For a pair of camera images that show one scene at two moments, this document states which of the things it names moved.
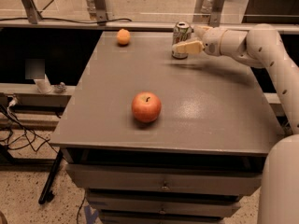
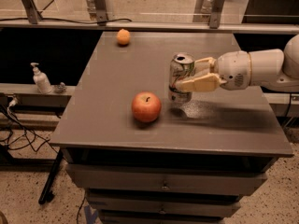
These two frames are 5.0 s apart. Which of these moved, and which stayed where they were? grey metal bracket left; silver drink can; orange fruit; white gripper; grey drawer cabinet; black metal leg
Moved: white gripper; silver drink can
Stayed: orange fruit; grey metal bracket left; grey drawer cabinet; black metal leg
